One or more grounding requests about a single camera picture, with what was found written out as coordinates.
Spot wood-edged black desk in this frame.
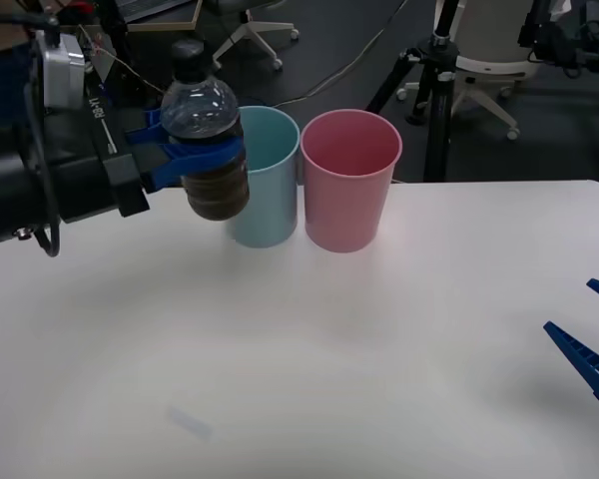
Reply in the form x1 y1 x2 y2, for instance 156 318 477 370
54 0 204 36

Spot plastic bottle with dark drink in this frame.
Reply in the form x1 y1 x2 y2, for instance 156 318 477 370
159 39 253 223

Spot pink plastic bin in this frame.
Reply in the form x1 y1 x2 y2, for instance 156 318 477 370
300 109 404 254

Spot person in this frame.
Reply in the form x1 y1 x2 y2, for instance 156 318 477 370
0 0 37 157

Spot white office chair star base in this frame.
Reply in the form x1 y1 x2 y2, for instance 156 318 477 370
211 0 300 72

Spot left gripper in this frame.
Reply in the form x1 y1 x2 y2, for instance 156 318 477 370
43 74 246 225

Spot pale thin floor cable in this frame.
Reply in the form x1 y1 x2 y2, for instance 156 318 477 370
77 0 411 110

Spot black machine arm with cables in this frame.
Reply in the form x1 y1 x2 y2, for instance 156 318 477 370
516 0 599 80

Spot white office chair with seat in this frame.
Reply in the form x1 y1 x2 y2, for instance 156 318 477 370
396 0 544 142

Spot black tripod with silver knobs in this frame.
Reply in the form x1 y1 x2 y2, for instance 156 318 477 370
366 0 464 184

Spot pale blue plastic bin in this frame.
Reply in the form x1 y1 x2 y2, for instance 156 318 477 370
223 105 301 249

